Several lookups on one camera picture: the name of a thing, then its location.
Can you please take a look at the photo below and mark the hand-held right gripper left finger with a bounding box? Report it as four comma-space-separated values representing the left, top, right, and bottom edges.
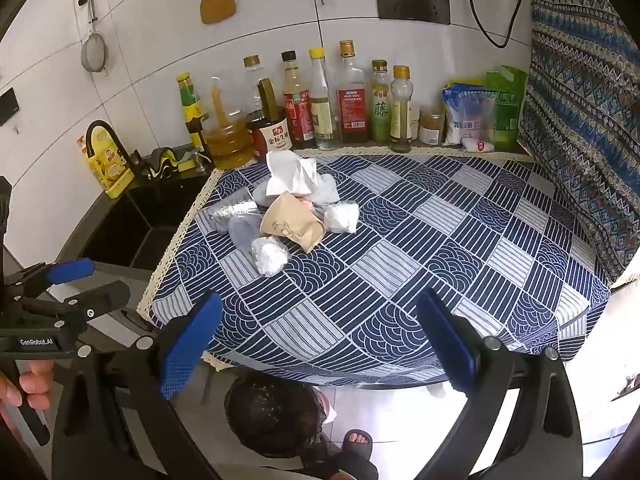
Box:
52, 291, 223, 480

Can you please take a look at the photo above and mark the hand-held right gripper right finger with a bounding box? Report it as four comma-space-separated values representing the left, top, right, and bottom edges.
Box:
415, 287, 583, 480

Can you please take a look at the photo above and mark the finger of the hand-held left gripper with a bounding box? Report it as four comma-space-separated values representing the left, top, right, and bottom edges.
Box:
5, 258, 96, 297
0, 281, 132, 331

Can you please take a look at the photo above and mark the bin with black bag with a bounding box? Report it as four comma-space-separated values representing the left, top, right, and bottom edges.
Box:
224, 371, 326, 466

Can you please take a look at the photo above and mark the clear plastic cup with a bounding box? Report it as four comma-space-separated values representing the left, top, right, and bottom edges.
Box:
227, 212, 263, 251

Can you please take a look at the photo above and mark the foil ball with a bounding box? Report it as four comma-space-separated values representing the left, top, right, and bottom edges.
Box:
207, 200, 263, 233

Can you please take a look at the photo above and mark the brown paper cup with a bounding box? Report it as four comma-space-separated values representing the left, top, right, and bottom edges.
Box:
260, 192, 326, 253

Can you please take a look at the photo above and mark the white tissue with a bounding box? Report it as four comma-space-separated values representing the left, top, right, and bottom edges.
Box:
265, 151, 319, 197

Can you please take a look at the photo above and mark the person's left hand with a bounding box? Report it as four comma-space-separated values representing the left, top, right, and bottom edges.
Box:
0, 359, 55, 431

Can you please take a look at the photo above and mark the black sink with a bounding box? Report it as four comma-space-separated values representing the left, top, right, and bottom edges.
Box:
80, 170, 216, 271

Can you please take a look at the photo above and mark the blue white patterned tablecloth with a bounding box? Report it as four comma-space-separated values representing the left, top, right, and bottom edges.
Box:
137, 147, 613, 391

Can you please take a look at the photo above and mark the yellow dish soap bottle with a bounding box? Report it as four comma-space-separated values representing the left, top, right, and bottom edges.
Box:
76, 127, 136, 198

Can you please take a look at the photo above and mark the person's foot in black sandal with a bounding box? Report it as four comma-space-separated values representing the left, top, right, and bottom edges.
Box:
340, 429, 375, 461

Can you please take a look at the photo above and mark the yellow green dishcloth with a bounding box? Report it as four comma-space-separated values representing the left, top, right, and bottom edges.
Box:
142, 146, 198, 181

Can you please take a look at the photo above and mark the black faucet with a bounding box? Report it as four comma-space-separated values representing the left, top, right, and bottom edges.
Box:
85, 120, 136, 171

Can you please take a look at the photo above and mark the clear cooking oil jug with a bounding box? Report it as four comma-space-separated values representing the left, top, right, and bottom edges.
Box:
204, 77, 256, 171

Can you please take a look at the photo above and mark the green bottle yellow cap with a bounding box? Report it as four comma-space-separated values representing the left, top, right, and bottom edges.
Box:
175, 72, 208, 153

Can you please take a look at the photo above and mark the small glass jar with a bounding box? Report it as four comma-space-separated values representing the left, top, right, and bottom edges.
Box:
419, 110, 446, 146

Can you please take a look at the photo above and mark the metal mesh strainer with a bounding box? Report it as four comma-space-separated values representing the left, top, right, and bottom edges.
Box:
80, 0, 108, 77

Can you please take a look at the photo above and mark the dark soy sauce bottle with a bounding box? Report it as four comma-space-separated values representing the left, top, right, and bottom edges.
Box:
245, 78, 293, 161

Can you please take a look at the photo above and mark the pale oil bottle gold cap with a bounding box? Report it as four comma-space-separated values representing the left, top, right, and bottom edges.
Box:
389, 65, 413, 153

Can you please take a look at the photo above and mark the green label bottle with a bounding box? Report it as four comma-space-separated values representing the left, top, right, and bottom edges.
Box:
370, 60, 393, 145

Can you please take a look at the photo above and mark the tall bottle red label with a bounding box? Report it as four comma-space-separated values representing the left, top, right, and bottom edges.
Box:
336, 41, 371, 145

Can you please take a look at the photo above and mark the clear bottle yellow cap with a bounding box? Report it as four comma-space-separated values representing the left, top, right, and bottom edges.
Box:
307, 47, 337, 152

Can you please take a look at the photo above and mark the dark bottle red label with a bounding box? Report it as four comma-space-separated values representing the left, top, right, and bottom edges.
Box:
280, 51, 317, 150

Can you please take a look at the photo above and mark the clear bottle gold cap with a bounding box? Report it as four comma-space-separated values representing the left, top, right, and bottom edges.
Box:
243, 55, 266, 111

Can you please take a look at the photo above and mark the blue patterned curtain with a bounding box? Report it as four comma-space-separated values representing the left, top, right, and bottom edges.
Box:
517, 0, 640, 286

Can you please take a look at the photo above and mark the black wall switch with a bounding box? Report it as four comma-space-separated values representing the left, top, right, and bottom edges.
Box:
0, 87, 21, 126

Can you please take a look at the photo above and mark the black wall socket strip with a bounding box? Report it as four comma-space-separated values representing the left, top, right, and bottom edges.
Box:
375, 0, 452, 25

